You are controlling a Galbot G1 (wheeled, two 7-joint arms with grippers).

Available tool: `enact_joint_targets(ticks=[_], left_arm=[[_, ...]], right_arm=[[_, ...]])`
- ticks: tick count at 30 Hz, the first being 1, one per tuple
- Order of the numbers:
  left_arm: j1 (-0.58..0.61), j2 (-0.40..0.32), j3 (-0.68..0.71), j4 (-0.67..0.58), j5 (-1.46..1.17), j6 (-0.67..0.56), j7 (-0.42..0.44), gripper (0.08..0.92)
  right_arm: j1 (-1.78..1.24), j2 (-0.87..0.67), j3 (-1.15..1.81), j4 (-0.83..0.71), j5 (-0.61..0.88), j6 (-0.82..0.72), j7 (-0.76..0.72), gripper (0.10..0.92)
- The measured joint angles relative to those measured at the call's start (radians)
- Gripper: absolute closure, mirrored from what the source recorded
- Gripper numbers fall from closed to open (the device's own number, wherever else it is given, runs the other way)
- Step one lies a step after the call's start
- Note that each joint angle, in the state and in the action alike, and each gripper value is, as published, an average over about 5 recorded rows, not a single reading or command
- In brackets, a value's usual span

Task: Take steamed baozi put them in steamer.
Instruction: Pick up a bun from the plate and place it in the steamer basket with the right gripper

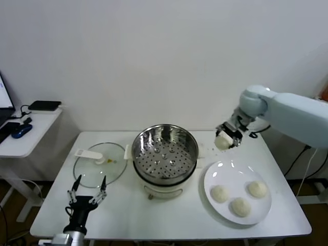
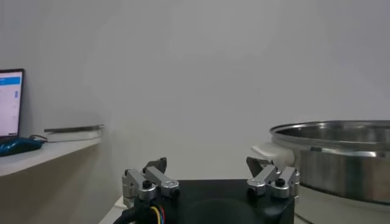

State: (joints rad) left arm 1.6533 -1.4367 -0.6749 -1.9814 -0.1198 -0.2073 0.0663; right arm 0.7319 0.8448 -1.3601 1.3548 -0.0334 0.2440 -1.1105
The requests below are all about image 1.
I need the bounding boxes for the black phone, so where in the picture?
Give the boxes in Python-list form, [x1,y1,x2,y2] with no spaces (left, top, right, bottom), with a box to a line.
[0,122,21,144]

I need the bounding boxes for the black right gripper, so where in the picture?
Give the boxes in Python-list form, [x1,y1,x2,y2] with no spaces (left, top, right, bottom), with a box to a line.
[214,120,251,150]

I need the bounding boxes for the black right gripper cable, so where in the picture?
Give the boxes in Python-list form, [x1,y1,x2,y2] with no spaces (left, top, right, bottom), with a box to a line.
[247,124,272,138]

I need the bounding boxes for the flat black box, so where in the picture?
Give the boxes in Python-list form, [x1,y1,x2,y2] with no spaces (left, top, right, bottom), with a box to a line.
[27,100,62,111]

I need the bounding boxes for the scattered dark crumbs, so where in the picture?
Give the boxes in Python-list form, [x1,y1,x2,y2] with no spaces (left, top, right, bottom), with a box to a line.
[207,147,226,157]

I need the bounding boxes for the white electric cooker base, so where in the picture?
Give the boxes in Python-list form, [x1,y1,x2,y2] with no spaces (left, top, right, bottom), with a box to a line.
[124,143,207,200]

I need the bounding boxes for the thin black cable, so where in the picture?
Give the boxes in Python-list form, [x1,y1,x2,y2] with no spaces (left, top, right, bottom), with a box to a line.
[284,151,328,180]

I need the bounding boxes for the glass lid with white handle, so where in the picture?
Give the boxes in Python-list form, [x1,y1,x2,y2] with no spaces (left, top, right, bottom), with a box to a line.
[73,142,128,190]

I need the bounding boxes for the black laptop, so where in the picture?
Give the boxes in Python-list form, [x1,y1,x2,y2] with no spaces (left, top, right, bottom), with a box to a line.
[0,70,16,129]

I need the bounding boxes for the white side desk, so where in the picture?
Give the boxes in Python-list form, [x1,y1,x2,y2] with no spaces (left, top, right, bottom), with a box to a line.
[0,106,64,223]

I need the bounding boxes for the white steamed baozi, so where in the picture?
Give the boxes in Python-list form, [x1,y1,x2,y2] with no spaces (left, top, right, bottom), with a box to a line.
[214,135,231,151]
[247,180,269,198]
[210,185,230,204]
[229,197,251,218]

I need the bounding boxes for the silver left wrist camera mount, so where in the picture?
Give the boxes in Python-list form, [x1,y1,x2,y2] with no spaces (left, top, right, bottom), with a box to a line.
[38,233,71,246]

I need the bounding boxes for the black power adapter cable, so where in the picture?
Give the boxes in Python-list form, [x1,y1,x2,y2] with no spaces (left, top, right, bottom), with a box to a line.
[283,145,312,177]

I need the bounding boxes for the black cable with plug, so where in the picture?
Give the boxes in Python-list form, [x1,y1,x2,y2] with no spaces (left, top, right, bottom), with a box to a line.
[10,104,33,124]

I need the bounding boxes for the stainless steel steamer basket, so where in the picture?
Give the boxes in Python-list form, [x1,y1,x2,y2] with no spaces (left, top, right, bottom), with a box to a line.
[131,124,199,185]

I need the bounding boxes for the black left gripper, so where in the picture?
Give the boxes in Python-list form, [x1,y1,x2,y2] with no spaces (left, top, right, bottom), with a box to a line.
[63,174,108,233]

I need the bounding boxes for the white cable under desk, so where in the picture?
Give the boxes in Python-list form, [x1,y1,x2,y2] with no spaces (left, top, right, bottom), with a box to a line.
[15,179,44,203]

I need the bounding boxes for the white hanging cable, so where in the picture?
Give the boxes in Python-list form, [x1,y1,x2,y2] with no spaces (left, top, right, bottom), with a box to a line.
[298,148,320,198]

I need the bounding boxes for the blue computer mouse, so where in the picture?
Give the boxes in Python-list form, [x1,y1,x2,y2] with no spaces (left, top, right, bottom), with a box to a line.
[10,124,33,140]

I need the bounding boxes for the large white plate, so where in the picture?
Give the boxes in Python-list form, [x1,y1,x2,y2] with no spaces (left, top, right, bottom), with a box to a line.
[203,160,272,226]

